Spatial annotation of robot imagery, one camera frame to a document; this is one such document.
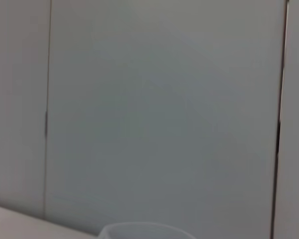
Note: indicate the clear plastic cup of rice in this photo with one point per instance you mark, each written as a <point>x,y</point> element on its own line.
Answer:
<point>147,231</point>

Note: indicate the white backdrop panel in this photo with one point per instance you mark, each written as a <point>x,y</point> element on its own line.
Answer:
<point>17,99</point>
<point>164,112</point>
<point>296,124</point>

